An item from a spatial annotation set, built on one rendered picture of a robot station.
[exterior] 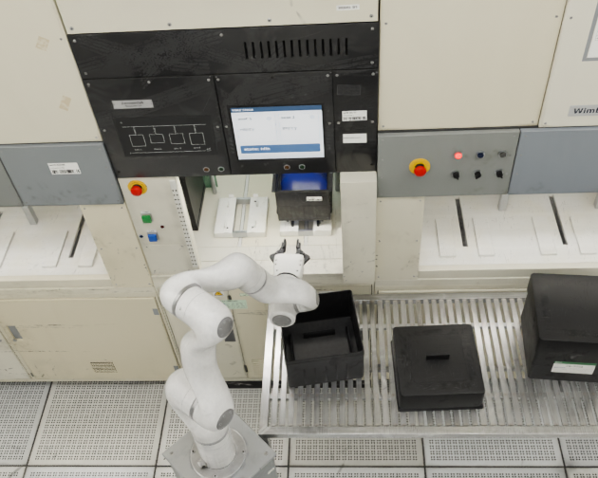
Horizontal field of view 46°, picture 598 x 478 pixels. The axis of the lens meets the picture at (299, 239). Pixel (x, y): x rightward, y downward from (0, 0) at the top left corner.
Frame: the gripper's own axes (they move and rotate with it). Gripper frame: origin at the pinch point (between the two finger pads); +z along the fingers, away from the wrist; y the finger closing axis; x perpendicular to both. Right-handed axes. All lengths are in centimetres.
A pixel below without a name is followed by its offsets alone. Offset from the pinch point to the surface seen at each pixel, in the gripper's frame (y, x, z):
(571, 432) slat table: 95, -43, -43
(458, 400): 58, -37, -36
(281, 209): -8.4, -17.6, 34.5
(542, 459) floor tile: 103, -119, -17
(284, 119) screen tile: -0.1, 44.3, 13.2
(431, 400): 49, -36, -37
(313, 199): 4.7, -12.1, 34.6
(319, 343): 8.6, -42.0, -12.0
